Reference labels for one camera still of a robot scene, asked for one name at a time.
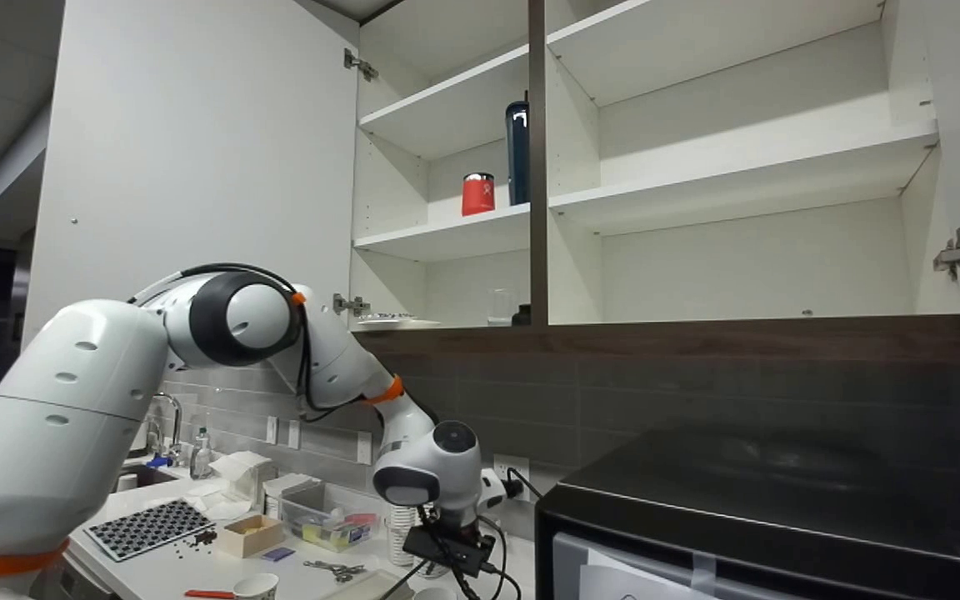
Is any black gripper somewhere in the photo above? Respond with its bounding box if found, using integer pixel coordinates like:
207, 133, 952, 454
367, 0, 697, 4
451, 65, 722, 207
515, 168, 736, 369
400, 521, 498, 600

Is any paper cup with grey pattern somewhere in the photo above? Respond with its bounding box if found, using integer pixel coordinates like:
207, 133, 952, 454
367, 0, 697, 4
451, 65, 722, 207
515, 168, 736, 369
231, 571, 282, 600

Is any red cup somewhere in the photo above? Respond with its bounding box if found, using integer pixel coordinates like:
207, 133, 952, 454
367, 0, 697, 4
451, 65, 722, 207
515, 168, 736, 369
460, 170, 498, 219

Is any clear plastic container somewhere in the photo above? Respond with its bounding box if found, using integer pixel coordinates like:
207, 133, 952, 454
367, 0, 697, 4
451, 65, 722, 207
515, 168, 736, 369
274, 477, 379, 555

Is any small wooden box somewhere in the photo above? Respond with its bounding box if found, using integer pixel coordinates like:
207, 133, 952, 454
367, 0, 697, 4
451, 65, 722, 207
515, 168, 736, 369
209, 510, 287, 563

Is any white crumpled cloth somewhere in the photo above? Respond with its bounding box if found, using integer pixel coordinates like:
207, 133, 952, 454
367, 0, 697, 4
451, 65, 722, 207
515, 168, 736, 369
202, 448, 280, 518

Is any small clear bottle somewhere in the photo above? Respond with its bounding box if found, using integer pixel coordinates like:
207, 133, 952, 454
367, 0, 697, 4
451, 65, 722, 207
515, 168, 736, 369
188, 424, 217, 485

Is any metal door hinge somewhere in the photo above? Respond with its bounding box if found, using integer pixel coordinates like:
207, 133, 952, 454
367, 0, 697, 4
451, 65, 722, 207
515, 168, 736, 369
929, 227, 960, 284
341, 43, 385, 83
327, 291, 374, 320

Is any black microwave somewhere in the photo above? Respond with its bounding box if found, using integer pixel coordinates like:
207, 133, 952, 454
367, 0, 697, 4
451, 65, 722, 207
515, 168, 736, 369
535, 424, 960, 600

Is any black grid tray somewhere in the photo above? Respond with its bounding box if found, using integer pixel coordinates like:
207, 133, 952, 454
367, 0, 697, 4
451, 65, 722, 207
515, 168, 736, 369
84, 498, 219, 568

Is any metal faucet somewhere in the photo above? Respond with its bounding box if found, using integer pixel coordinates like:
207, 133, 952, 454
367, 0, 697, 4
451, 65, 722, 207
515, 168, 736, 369
142, 393, 190, 466

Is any dark blue bottle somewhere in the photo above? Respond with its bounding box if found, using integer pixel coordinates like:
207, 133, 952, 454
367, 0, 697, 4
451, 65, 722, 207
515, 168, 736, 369
504, 90, 535, 209

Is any black power cable with plug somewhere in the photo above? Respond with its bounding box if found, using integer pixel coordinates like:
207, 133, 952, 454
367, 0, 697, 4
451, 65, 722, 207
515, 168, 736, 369
374, 470, 546, 600

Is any white wall outlet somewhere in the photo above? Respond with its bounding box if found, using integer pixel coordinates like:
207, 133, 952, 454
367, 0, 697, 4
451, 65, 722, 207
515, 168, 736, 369
489, 449, 535, 505

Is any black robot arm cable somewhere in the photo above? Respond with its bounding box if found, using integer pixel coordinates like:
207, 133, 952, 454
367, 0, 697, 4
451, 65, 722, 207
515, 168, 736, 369
126, 261, 341, 428

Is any white wall cabinet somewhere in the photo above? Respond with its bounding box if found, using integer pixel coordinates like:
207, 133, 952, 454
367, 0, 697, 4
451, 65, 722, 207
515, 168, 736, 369
348, 0, 960, 364

